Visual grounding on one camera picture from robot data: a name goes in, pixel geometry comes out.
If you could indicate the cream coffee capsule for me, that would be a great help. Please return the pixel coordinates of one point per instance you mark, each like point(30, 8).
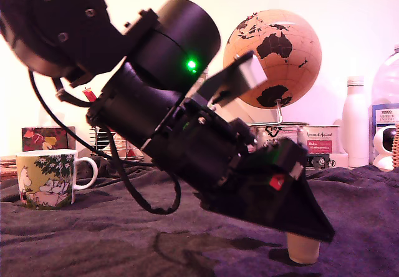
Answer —
point(304, 252)

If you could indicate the dark green book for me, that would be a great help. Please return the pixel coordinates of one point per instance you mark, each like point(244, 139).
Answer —
point(318, 161)

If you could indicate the crumpled white paper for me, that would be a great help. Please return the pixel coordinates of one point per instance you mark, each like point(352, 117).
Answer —
point(127, 147)

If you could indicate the small white box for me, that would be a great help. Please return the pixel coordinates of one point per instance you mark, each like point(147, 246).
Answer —
point(339, 160)

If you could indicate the metal globe stand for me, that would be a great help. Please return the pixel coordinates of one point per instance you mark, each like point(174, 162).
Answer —
point(279, 114)

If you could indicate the white insulated bottle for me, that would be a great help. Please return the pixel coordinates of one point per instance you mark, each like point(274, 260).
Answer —
point(355, 118)

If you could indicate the red paper packet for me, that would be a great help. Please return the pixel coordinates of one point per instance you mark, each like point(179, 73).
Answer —
point(88, 94)

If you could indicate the wicker basket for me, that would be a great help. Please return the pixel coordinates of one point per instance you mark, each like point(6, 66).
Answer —
point(396, 146)

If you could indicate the cork globe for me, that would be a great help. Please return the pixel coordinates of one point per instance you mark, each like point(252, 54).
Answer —
point(280, 40)

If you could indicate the dark blue cloth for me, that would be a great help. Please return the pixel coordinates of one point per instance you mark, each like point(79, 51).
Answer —
point(93, 242)

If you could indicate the white tissue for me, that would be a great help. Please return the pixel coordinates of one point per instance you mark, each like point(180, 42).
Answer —
point(50, 116)

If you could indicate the cartoon print ceramic mug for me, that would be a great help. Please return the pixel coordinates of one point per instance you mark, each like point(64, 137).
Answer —
point(43, 177)

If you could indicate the floral tissue box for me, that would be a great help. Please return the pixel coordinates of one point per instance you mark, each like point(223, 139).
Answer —
point(40, 138)

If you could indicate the large clear water bottle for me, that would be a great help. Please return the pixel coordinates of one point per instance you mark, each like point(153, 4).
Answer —
point(386, 86)

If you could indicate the stack of cork coasters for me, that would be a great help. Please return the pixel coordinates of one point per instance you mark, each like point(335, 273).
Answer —
point(7, 164)

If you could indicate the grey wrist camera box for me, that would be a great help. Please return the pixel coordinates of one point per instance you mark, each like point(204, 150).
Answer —
point(252, 71)

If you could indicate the small white round camera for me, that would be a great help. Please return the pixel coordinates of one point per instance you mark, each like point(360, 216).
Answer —
point(377, 143)

